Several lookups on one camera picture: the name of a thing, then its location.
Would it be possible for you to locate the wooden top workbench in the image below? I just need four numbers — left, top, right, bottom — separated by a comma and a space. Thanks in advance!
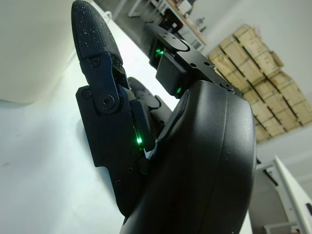
128, 0, 209, 53

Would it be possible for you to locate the black equipment box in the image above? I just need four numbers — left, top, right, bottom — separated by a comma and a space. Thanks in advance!
158, 9, 184, 32

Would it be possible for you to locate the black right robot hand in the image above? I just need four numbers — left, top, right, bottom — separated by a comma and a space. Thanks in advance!
70, 0, 258, 234

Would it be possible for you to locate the cream white toaster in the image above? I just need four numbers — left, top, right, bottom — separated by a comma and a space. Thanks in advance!
0, 0, 81, 106

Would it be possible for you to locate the white desk frame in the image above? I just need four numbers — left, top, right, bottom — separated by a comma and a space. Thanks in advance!
255, 155, 312, 234

